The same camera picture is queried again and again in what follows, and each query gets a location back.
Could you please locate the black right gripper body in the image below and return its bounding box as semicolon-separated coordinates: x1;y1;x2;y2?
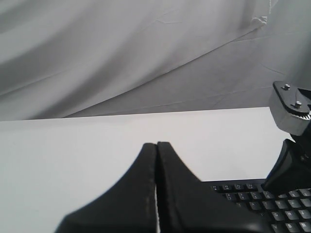
291;132;311;167

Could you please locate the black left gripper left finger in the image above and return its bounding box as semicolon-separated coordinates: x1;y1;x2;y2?
56;143;157;233

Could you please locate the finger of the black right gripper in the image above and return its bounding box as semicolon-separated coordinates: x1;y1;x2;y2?
262;139;311;194

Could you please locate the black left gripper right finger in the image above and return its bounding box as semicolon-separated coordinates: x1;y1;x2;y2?
155;142;266;233

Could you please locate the black acer keyboard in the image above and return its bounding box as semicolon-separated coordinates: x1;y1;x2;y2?
204;179;311;233

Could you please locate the grey backdrop cloth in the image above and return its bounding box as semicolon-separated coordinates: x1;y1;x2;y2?
0;0;311;121

